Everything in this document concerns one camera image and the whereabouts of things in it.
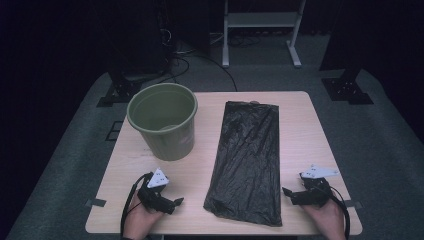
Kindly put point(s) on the green plastic bucket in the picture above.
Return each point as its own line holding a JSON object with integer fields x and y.
{"x": 156, "y": 113}

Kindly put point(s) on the grey tape strip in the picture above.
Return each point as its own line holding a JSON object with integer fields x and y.
{"x": 96, "y": 202}
{"x": 353, "y": 204}

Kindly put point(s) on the person's right hand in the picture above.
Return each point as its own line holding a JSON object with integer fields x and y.
{"x": 328, "y": 221}

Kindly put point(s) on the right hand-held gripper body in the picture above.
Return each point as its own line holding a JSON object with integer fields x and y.
{"x": 313, "y": 195}

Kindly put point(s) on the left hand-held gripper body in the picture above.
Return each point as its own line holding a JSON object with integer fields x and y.
{"x": 153, "y": 198}

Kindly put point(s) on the black metal stand base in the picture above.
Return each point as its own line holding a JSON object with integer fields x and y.
{"x": 346, "y": 90}
{"x": 118, "y": 93}

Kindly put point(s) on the white metal stand frame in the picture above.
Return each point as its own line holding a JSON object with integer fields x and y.
{"x": 260, "y": 19}

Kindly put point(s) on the person's left hand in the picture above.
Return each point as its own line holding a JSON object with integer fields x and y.
{"x": 138, "y": 221}

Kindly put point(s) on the black plastic garbage bag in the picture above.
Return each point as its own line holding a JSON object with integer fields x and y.
{"x": 246, "y": 160}

